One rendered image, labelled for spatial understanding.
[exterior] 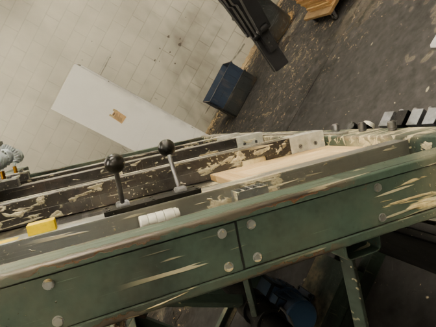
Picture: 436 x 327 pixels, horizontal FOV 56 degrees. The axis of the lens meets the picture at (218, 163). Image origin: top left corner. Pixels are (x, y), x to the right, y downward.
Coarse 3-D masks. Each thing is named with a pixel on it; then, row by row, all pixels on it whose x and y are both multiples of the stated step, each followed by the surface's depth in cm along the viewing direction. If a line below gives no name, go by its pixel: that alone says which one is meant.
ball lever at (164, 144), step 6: (162, 144) 88; (168, 144) 88; (174, 144) 90; (162, 150) 88; (168, 150) 88; (174, 150) 89; (168, 156) 89; (174, 168) 88; (174, 174) 87; (180, 186) 86; (174, 192) 86
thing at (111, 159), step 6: (108, 156) 76; (114, 156) 76; (120, 156) 76; (108, 162) 75; (114, 162) 75; (120, 162) 76; (108, 168) 76; (114, 168) 75; (120, 168) 76; (114, 174) 78; (120, 180) 79; (120, 186) 80; (120, 192) 80; (120, 198) 81; (120, 204) 82; (126, 204) 82
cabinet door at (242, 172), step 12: (288, 156) 127; (300, 156) 124; (312, 156) 120; (324, 156) 115; (240, 168) 123; (252, 168) 120; (264, 168) 116; (276, 168) 112; (216, 180) 118; (228, 180) 107
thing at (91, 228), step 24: (384, 144) 101; (408, 144) 101; (288, 168) 94; (312, 168) 93; (336, 168) 95; (216, 192) 86; (96, 216) 83; (120, 216) 81; (0, 240) 78; (24, 240) 76; (48, 240) 77; (72, 240) 78; (0, 264) 75
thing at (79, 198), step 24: (264, 144) 129; (288, 144) 131; (312, 144) 134; (168, 168) 120; (192, 168) 122; (216, 168) 124; (48, 192) 114; (72, 192) 112; (96, 192) 114; (144, 192) 118; (0, 216) 107; (24, 216) 109; (48, 216) 111
